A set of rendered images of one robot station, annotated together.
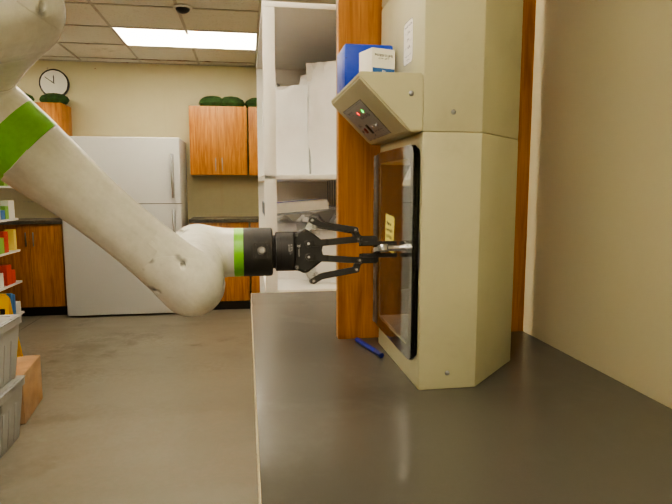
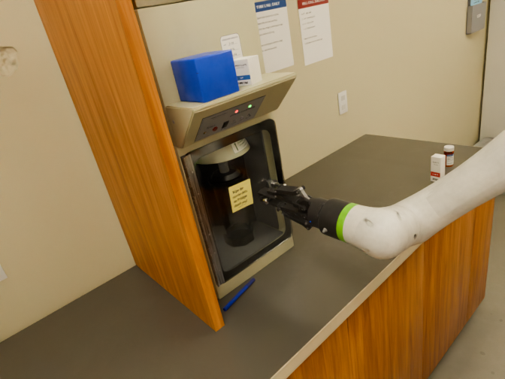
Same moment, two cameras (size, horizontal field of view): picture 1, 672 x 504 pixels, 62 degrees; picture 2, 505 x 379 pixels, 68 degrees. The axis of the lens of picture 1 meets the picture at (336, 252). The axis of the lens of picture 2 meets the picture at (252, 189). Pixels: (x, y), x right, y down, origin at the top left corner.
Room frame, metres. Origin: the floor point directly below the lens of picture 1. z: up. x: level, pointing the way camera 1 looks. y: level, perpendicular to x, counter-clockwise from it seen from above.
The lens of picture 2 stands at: (1.57, 0.73, 1.66)
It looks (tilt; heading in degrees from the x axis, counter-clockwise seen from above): 25 degrees down; 242
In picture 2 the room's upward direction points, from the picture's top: 12 degrees counter-clockwise
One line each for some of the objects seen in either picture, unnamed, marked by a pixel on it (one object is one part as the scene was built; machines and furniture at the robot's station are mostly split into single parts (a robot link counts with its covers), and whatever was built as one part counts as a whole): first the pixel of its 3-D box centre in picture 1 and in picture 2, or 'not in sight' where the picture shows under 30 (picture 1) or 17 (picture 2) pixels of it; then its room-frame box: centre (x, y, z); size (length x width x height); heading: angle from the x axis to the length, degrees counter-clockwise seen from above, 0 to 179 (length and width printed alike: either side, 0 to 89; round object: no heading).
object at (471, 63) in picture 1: (456, 181); (208, 150); (1.18, -0.25, 1.33); 0.32 x 0.25 x 0.77; 9
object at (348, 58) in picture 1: (363, 72); (205, 76); (1.22, -0.06, 1.56); 0.10 x 0.10 x 0.09; 9
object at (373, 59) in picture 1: (376, 67); (246, 71); (1.10, -0.08, 1.54); 0.05 x 0.05 x 0.06; 27
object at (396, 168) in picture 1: (393, 246); (246, 201); (1.15, -0.12, 1.19); 0.30 x 0.01 x 0.40; 8
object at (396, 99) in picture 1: (371, 113); (238, 108); (1.15, -0.07, 1.46); 0.32 x 0.11 x 0.10; 9
